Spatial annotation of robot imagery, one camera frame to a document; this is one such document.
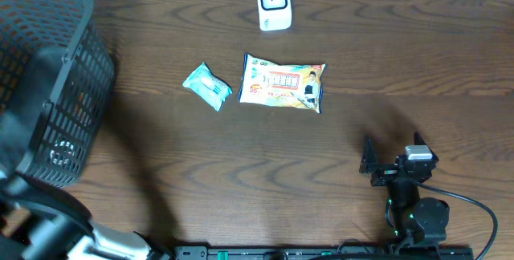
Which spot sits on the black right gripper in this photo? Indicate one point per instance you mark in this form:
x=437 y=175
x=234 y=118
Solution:
x=385 y=172

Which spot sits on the white barcode scanner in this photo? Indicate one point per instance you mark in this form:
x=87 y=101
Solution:
x=274 y=14

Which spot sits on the grey plastic mesh basket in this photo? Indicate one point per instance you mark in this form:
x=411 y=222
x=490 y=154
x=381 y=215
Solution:
x=56 y=78

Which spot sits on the large yellow wet wipes pack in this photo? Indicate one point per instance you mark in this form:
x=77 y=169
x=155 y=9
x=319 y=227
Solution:
x=283 y=86

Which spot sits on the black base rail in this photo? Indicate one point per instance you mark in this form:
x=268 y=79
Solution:
x=352 y=250

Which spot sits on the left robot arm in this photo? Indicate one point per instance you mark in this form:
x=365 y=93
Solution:
x=60 y=227

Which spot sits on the teal wet wipes pack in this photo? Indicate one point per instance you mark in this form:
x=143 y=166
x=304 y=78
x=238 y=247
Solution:
x=209 y=87

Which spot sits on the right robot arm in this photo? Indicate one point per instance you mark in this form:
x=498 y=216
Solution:
x=419 y=221

